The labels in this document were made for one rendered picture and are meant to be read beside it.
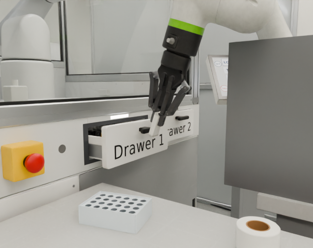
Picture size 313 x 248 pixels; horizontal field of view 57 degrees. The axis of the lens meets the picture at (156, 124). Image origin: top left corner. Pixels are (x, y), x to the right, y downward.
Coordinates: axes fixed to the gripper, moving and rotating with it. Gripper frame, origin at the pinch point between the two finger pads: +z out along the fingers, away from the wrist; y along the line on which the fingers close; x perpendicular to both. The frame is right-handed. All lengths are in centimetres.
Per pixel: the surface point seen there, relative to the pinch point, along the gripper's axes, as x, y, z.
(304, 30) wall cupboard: 319, -34, -67
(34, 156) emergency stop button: -33.6, -5.1, 5.2
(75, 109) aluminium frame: -16.6, -14.7, 0.5
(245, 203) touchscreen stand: 92, 18, 54
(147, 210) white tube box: -21.4, 16.7, 9.0
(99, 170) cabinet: -9.0, -8.2, 17.3
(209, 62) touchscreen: 81, -28, -15
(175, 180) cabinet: 33.6, -3.2, 31.6
